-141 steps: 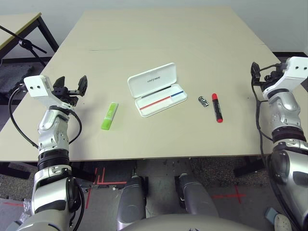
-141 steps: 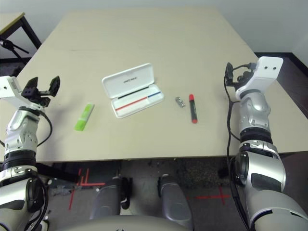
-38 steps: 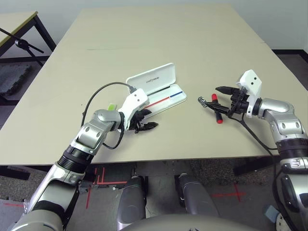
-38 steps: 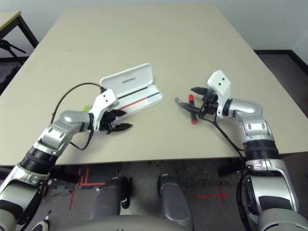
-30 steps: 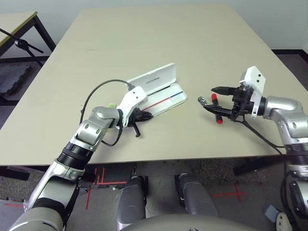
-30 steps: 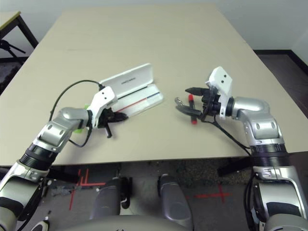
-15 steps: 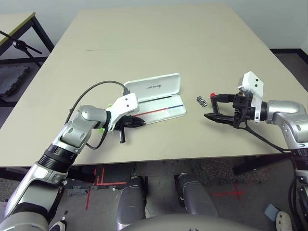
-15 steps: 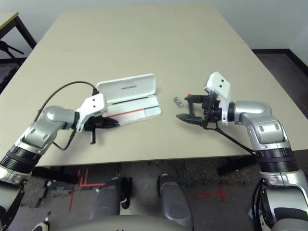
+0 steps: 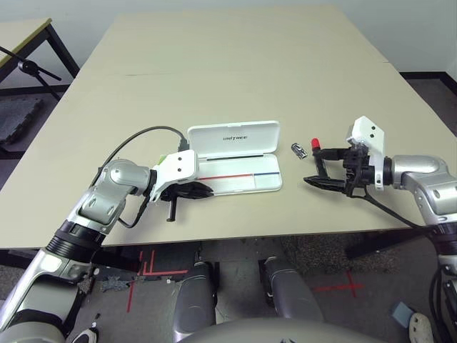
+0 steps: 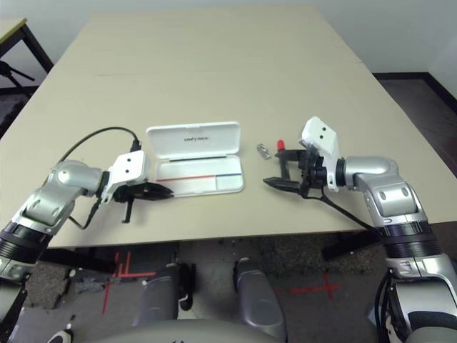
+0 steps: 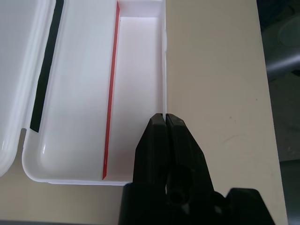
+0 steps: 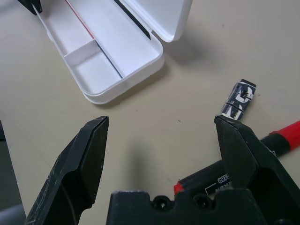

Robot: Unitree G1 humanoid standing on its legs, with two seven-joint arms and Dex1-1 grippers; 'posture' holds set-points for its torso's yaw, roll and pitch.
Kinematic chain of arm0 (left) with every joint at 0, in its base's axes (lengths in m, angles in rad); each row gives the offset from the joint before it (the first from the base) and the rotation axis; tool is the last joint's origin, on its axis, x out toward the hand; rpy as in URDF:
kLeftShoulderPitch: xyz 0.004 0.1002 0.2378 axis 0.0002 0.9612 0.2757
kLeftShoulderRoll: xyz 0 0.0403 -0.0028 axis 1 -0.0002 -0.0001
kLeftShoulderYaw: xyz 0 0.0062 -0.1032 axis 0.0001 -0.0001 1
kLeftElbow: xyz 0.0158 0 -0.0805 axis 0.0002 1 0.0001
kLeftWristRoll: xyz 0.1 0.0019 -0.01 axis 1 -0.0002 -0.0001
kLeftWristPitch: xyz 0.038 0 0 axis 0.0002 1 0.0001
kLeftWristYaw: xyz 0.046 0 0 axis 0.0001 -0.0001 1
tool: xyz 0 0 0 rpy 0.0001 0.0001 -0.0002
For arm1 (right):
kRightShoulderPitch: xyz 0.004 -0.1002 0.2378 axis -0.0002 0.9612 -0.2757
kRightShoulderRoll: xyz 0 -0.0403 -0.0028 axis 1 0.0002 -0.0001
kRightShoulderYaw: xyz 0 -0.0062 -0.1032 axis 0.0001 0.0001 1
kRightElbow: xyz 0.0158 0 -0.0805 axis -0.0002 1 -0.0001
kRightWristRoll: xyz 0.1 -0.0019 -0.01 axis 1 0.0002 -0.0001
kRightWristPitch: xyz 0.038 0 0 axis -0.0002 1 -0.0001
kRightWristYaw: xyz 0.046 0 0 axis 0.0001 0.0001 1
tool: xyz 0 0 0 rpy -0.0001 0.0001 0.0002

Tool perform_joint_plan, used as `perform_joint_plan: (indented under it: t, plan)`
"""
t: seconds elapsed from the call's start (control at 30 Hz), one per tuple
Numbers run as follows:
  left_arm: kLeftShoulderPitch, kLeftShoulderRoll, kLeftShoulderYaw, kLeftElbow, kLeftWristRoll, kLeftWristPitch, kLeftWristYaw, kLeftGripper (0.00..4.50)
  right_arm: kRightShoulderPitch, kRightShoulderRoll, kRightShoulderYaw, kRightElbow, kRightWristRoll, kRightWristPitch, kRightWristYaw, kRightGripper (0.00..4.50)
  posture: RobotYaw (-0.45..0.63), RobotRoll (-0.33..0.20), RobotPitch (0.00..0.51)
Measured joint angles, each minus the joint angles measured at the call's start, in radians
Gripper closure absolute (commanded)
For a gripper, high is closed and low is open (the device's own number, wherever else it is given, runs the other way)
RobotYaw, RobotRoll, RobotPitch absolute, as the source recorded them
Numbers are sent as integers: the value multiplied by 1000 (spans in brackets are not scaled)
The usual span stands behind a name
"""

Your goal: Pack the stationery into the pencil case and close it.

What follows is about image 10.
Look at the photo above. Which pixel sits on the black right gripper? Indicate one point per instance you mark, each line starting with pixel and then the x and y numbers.
pixel 314 171

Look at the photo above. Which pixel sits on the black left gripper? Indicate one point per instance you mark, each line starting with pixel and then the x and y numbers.
pixel 128 193

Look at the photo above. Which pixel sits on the black marker with red cap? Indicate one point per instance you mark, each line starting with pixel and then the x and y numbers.
pixel 282 144

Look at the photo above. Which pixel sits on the small silver metal clip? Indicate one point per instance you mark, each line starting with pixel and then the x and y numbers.
pixel 264 150

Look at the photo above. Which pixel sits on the white plastic pencil case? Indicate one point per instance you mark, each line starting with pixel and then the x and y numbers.
pixel 193 139

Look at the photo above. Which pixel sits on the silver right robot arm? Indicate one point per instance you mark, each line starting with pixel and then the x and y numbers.
pixel 392 186

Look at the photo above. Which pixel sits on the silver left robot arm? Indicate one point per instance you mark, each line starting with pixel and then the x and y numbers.
pixel 68 178

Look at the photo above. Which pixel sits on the grey robot left leg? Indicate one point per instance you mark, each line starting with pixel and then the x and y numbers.
pixel 157 296

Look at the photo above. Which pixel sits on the grey robot leg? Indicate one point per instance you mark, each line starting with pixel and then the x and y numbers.
pixel 257 296
pixel 157 296

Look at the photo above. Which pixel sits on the grey robot right leg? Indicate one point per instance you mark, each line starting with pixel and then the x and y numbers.
pixel 257 296

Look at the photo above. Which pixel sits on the grey robot torso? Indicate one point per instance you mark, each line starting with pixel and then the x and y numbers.
pixel 178 334

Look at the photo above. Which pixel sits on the dark foam floor mat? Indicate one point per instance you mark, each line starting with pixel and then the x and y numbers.
pixel 9 110

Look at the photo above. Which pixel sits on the black and white shoe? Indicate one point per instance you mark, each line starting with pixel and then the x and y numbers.
pixel 62 336

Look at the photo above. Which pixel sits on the black tripod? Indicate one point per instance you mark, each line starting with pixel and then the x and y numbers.
pixel 7 69

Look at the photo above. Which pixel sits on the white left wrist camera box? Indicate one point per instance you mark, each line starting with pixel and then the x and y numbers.
pixel 128 168

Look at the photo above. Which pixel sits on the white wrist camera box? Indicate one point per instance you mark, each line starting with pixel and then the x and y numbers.
pixel 319 135
pixel 128 168

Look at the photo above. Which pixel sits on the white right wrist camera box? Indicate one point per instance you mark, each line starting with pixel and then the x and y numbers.
pixel 319 135

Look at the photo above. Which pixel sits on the beige side table black frame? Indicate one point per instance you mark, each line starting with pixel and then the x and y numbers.
pixel 10 26

